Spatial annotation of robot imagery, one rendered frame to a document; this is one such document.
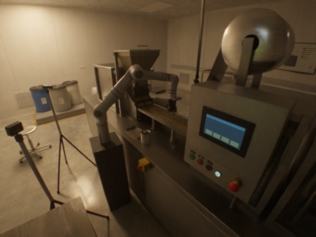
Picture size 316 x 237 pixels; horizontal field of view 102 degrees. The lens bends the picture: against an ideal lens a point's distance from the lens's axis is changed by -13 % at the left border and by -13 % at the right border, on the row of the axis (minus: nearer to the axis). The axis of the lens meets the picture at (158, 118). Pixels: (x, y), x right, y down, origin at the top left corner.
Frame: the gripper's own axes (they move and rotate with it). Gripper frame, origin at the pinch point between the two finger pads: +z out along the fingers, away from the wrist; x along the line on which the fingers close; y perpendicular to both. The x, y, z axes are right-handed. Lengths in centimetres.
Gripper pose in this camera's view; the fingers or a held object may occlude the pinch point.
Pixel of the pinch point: (173, 117)
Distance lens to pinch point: 133.0
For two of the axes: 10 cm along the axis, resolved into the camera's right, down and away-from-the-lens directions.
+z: 0.0, 9.0, 4.4
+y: -6.3, -3.4, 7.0
